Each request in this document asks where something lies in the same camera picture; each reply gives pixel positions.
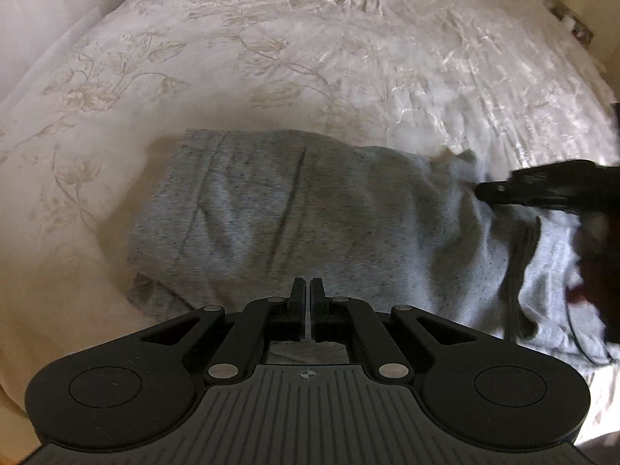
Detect grey pants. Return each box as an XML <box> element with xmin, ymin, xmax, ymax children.
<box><xmin>128</xmin><ymin>130</ymin><xmax>619</xmax><ymax>370</ymax></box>

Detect black cable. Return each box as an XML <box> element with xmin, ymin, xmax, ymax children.
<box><xmin>563</xmin><ymin>294</ymin><xmax>613</xmax><ymax>367</ymax></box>

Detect white floral bedspread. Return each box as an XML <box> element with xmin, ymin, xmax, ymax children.
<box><xmin>0</xmin><ymin>0</ymin><xmax>620</xmax><ymax>427</ymax></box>

